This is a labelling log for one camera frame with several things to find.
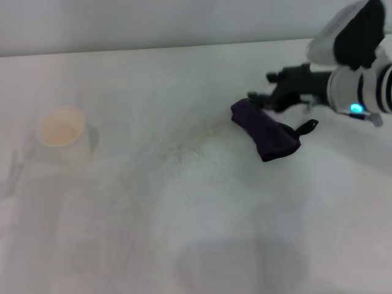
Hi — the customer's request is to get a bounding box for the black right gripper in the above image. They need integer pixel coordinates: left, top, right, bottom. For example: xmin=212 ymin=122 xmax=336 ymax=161
xmin=247 ymin=63 xmax=334 ymax=113

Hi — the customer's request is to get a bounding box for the purple rag with black trim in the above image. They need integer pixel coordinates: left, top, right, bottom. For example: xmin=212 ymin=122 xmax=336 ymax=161
xmin=230 ymin=97 xmax=320 ymax=163

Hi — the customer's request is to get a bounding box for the white paper cup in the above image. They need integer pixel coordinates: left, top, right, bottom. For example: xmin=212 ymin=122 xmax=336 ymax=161
xmin=37 ymin=105 xmax=94 ymax=168

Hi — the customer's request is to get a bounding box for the silver metal connector plug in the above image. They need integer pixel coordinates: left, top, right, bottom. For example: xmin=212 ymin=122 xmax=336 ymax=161
xmin=364 ymin=111 xmax=384 ymax=128

